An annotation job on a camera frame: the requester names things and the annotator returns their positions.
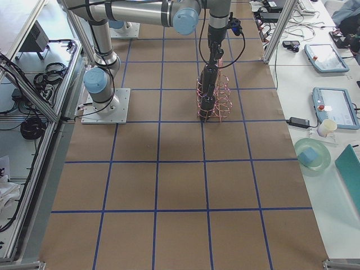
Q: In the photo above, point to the black power adapter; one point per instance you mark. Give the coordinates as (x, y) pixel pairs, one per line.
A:
(298, 122)

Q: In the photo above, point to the dark wine bottle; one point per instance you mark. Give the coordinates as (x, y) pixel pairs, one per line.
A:
(207, 103)
(209, 77)

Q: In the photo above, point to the blue teach pendant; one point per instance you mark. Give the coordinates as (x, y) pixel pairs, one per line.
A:
(335, 104)
(325, 58)

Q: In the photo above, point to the aluminium frame post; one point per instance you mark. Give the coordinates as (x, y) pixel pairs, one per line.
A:
(279, 29)

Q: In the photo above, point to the crumpled white cloth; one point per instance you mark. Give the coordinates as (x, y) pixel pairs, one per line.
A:
(9, 191)

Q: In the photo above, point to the blue teach pendant near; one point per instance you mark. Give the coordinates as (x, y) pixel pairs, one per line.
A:
(335, 104)

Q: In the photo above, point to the dark wine bottle in basket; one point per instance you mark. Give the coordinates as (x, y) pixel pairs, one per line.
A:
(207, 103)

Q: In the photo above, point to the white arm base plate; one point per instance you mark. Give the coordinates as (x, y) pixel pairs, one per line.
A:
(130, 30)
(115, 112)

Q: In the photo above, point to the teal board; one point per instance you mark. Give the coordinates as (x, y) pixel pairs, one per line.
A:
(347, 165)

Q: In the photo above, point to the blue teach pendant far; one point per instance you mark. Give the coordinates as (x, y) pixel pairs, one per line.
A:
(325, 58)

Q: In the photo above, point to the blue foam block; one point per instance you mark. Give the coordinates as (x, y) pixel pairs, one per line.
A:
(307, 156)

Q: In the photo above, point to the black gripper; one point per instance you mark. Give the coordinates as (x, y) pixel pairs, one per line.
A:
(216, 35)

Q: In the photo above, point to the grey control box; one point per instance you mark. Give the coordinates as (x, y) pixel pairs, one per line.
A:
(36, 40)

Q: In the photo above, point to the copper wire wine basket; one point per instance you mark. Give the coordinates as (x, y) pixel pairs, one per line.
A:
(223, 104)

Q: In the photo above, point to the green glass bowl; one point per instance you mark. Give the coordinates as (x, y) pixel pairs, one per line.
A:
(324, 159)

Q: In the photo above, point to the white paper cup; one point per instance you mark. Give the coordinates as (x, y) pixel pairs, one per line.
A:
(327, 126)

